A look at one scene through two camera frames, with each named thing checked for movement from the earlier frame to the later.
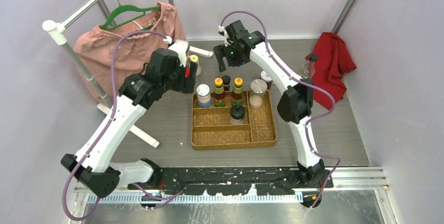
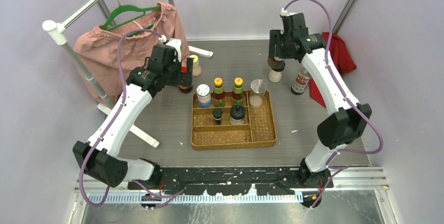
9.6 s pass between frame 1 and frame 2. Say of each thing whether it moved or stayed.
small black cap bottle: moved
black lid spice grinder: stayed
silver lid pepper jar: stayed
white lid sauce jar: moved
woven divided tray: stayed
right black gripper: moved
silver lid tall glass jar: stayed
